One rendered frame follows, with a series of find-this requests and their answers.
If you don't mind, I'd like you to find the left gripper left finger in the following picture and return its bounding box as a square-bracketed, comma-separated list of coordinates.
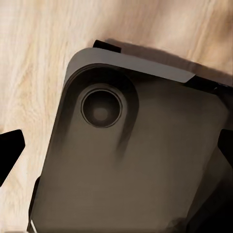
[0, 129, 25, 187]

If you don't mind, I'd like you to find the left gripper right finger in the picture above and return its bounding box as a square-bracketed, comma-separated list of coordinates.
[217, 129, 233, 168]

